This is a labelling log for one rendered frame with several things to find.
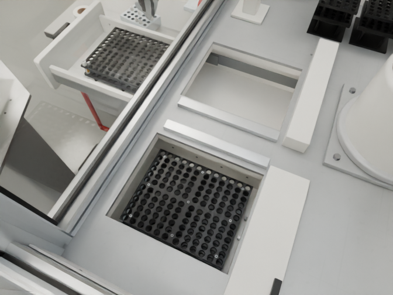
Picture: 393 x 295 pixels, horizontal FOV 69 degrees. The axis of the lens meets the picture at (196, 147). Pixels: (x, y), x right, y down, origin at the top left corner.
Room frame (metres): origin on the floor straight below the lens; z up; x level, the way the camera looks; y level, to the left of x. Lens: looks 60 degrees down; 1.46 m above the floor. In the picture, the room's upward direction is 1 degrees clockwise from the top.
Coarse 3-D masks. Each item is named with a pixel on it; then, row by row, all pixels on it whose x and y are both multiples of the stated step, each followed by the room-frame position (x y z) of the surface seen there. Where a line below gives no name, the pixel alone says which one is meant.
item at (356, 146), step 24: (384, 72) 0.35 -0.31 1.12; (360, 96) 0.36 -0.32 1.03; (384, 96) 0.31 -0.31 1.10; (336, 120) 0.36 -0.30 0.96; (360, 120) 0.31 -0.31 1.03; (384, 120) 0.28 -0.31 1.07; (336, 144) 0.30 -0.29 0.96; (360, 144) 0.28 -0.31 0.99; (384, 144) 0.25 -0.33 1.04; (336, 168) 0.25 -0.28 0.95; (360, 168) 0.24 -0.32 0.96; (384, 168) 0.23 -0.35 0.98
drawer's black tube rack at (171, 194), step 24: (168, 168) 0.27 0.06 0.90; (192, 168) 0.27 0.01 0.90; (144, 192) 0.21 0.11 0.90; (168, 192) 0.21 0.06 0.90; (192, 192) 0.21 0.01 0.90; (216, 192) 0.21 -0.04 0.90; (240, 192) 0.21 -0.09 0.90; (144, 216) 0.17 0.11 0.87; (168, 216) 0.16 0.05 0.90; (192, 216) 0.16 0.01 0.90; (216, 216) 0.16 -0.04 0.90; (240, 216) 0.16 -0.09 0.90; (168, 240) 0.11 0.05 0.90; (192, 240) 0.11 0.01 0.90; (216, 240) 0.12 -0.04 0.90; (216, 264) 0.07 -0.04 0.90
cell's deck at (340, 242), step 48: (288, 0) 0.80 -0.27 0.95; (240, 48) 0.59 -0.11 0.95; (288, 48) 0.60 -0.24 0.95; (336, 96) 0.44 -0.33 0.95; (144, 144) 0.30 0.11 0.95; (192, 144) 0.30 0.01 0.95; (240, 144) 0.30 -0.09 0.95; (336, 192) 0.20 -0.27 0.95; (384, 192) 0.20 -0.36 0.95; (96, 240) 0.10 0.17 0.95; (144, 240) 0.10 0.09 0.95; (240, 240) 0.11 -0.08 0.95; (336, 240) 0.11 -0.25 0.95; (384, 240) 0.11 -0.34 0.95; (144, 288) 0.03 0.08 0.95; (192, 288) 0.03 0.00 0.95; (288, 288) 0.03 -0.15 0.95; (336, 288) 0.03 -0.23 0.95; (384, 288) 0.03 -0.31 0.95
